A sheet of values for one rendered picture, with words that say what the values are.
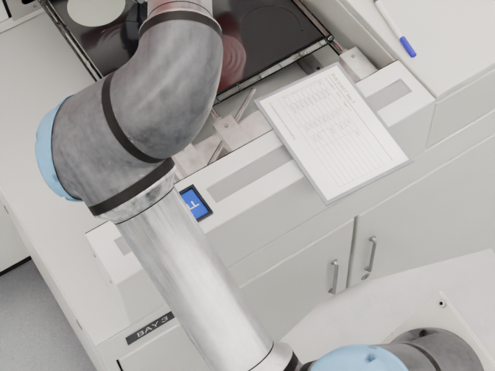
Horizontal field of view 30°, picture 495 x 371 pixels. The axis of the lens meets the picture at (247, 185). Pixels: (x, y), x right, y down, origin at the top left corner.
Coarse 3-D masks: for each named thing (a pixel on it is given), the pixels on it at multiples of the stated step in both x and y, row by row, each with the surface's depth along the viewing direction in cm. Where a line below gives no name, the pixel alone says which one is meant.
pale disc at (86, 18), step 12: (72, 0) 160; (84, 0) 160; (96, 0) 160; (108, 0) 160; (120, 0) 160; (72, 12) 159; (84, 12) 158; (96, 12) 158; (108, 12) 158; (120, 12) 158; (84, 24) 157; (96, 24) 157
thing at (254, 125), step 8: (256, 112) 149; (240, 120) 148; (248, 120) 148; (256, 120) 148; (264, 120) 148; (248, 128) 147; (256, 128) 147; (264, 128) 147; (272, 128) 147; (248, 136) 146; (256, 136) 146; (200, 144) 146; (208, 144) 146; (216, 144) 146; (200, 152) 145; (208, 152) 145; (224, 152) 145; (208, 160) 144; (176, 168) 144; (176, 176) 143
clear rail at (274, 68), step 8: (320, 40) 153; (328, 40) 153; (304, 48) 152; (312, 48) 152; (320, 48) 153; (296, 56) 151; (304, 56) 152; (280, 64) 151; (288, 64) 151; (264, 72) 150; (272, 72) 150; (248, 80) 149; (256, 80) 150; (232, 88) 148; (240, 88) 149; (216, 96) 148; (224, 96) 148; (216, 104) 148
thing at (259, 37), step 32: (64, 0) 160; (128, 0) 159; (224, 0) 159; (256, 0) 158; (288, 0) 158; (96, 32) 156; (128, 32) 156; (224, 32) 155; (256, 32) 155; (288, 32) 154; (96, 64) 152; (224, 64) 152; (256, 64) 151
